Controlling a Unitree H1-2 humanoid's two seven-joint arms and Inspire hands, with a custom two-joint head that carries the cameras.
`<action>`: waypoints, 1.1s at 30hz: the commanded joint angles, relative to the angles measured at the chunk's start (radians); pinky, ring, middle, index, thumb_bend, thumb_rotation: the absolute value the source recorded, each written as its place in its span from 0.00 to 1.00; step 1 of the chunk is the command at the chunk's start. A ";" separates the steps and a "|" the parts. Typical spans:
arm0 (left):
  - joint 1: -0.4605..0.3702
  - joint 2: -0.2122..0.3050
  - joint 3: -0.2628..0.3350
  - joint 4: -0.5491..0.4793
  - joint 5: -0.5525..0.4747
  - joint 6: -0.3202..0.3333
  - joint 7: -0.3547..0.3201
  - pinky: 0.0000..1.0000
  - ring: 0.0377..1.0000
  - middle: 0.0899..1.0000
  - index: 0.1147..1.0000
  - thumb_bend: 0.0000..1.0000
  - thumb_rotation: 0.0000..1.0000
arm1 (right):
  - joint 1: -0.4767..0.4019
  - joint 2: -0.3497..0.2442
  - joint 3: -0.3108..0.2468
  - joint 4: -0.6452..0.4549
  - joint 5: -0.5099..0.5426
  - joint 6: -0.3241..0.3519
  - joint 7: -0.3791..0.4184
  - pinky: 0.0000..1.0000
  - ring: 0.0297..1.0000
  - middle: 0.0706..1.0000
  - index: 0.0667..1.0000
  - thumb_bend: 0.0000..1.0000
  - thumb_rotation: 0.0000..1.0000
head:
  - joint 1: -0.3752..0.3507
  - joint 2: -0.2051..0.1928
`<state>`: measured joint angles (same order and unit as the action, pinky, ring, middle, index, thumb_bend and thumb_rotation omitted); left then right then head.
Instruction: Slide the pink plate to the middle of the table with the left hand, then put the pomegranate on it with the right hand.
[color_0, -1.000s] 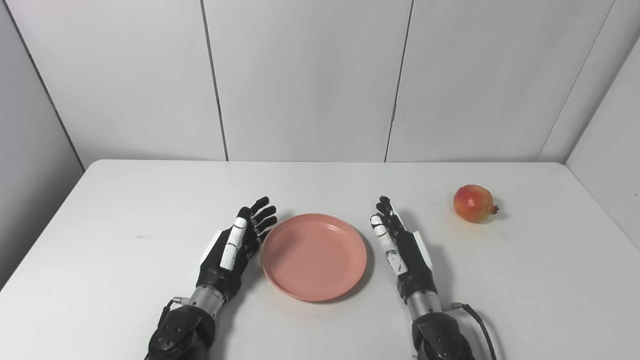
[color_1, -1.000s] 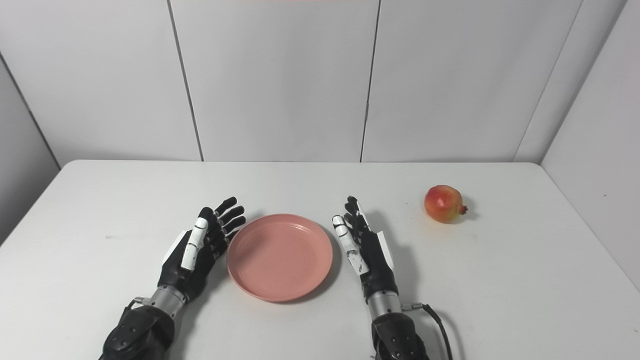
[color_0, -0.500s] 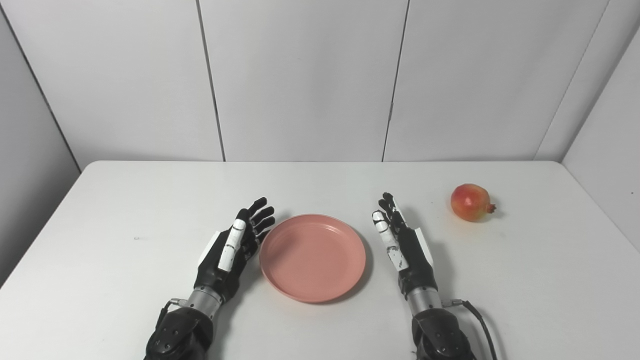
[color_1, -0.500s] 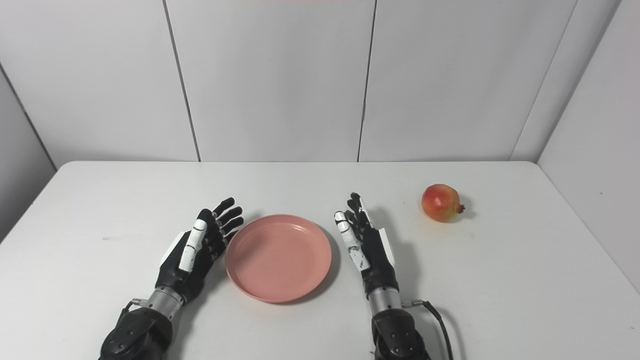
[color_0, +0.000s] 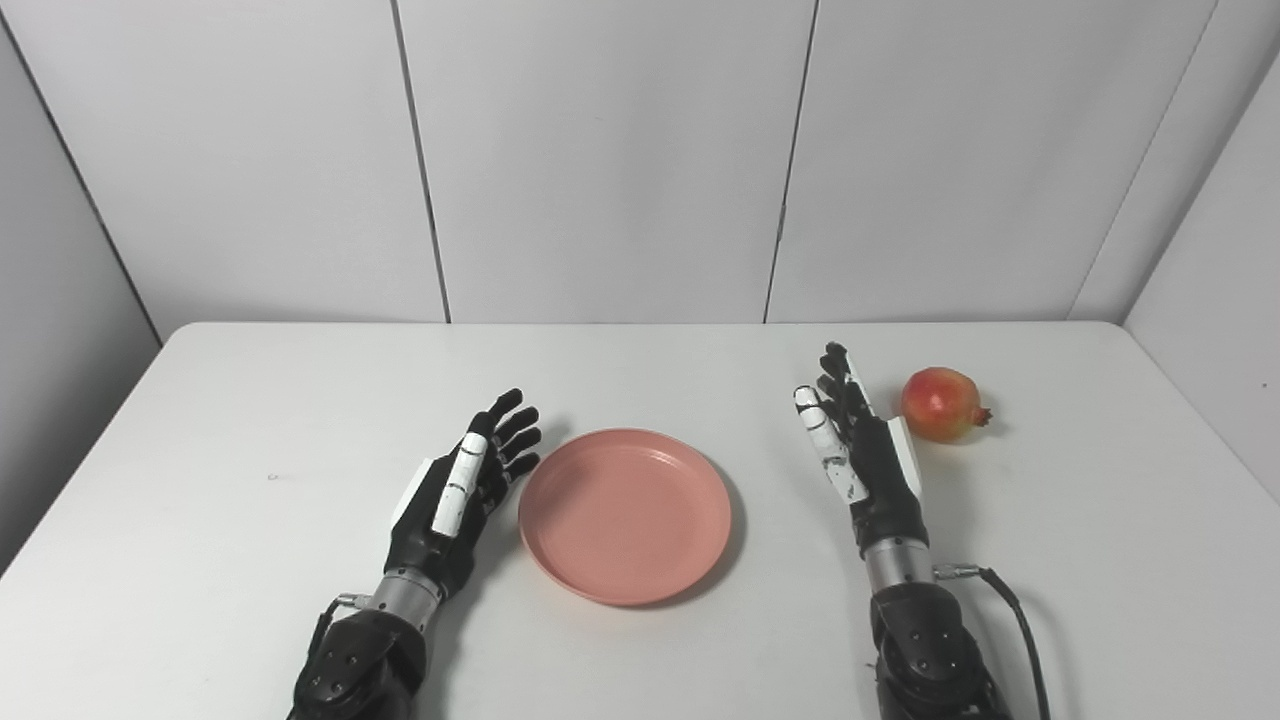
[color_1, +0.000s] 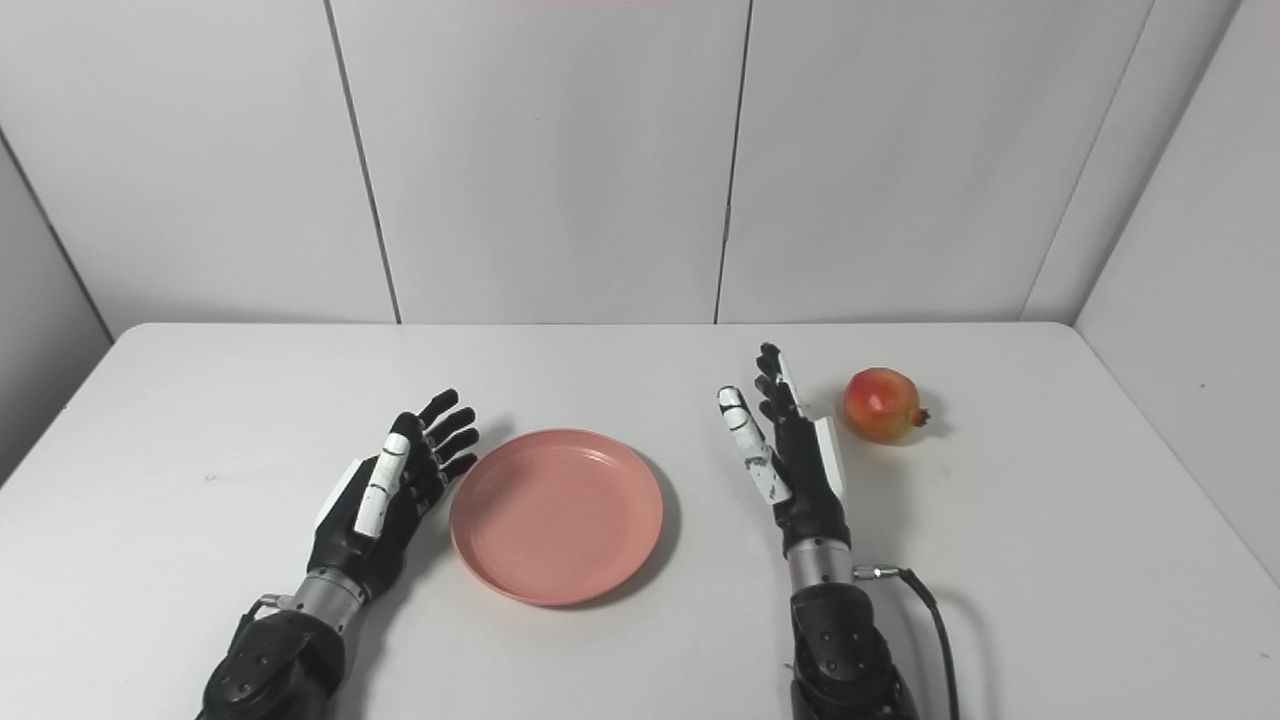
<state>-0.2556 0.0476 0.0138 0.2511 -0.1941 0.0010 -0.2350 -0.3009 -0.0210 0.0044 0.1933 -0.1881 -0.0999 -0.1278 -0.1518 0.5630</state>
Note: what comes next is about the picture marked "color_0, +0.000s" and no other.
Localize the pink round plate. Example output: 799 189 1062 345
518 428 733 608

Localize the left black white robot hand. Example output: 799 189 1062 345
384 388 543 601

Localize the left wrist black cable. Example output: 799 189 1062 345
290 593 373 720

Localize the red yellow pomegranate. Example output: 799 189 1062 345
900 366 994 443

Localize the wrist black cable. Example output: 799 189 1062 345
290 593 373 720
935 563 1053 720

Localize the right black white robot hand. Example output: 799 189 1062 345
793 342 931 557

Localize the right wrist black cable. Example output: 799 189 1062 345
935 563 1053 720

